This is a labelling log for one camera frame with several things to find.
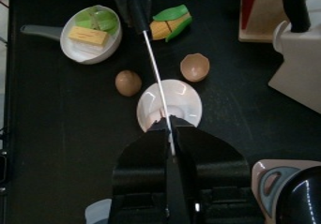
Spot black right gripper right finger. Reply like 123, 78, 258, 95
170, 114, 268, 224

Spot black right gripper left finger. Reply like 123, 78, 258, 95
107, 118, 171, 224

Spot white blade black handle knife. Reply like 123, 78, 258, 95
126, 0, 177, 157

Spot brown toy egg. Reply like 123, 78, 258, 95
114, 69, 143, 97

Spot pink tray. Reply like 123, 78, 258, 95
250, 158, 321, 224

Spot translucent white plastic cup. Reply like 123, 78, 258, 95
84, 198, 114, 224

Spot shiny black round object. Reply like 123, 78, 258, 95
274, 165, 321, 224

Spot white oval bowl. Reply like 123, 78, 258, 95
135, 79, 205, 133

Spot brown eggshell half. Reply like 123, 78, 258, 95
179, 52, 212, 83

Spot yellow toy butter block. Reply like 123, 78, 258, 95
68, 25, 111, 47

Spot toy corn green leaves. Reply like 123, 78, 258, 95
150, 4, 194, 43

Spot green toy vegetable piece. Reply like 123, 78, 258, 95
93, 9, 121, 36
74, 9, 97, 29

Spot white pan grey handle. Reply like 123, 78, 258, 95
19, 4, 123, 66

